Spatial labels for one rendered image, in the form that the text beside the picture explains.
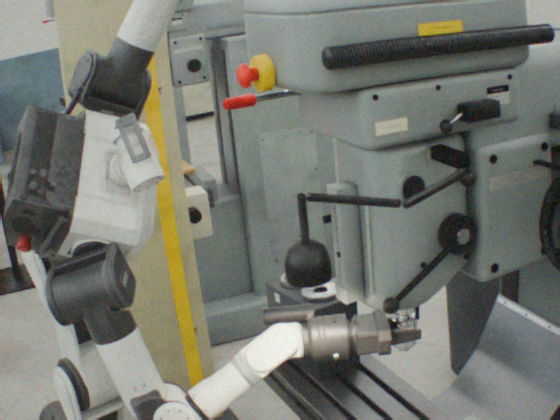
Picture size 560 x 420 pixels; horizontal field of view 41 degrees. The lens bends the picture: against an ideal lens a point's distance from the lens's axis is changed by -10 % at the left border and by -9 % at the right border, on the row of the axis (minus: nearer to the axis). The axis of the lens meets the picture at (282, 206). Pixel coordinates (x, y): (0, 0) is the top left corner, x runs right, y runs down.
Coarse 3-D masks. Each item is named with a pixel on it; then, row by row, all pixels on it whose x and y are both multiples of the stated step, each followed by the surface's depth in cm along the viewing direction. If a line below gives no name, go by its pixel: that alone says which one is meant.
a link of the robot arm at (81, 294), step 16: (80, 272) 136; (96, 272) 135; (64, 288) 135; (80, 288) 134; (96, 288) 134; (64, 304) 135; (80, 304) 134; (96, 304) 135; (112, 304) 135; (96, 320) 135; (112, 320) 136; (128, 320) 138; (96, 336) 137; (112, 336) 136
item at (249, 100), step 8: (240, 96) 134; (248, 96) 134; (256, 96) 135; (264, 96) 136; (272, 96) 136; (280, 96) 137; (288, 96) 138; (224, 104) 133; (232, 104) 133; (240, 104) 134; (248, 104) 134
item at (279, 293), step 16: (272, 288) 192; (288, 288) 189; (304, 288) 186; (320, 288) 186; (272, 304) 194; (288, 304) 187; (304, 304) 181; (320, 304) 180; (336, 304) 180; (352, 304) 182; (352, 352) 186; (304, 368) 188; (320, 368) 182; (336, 368) 184
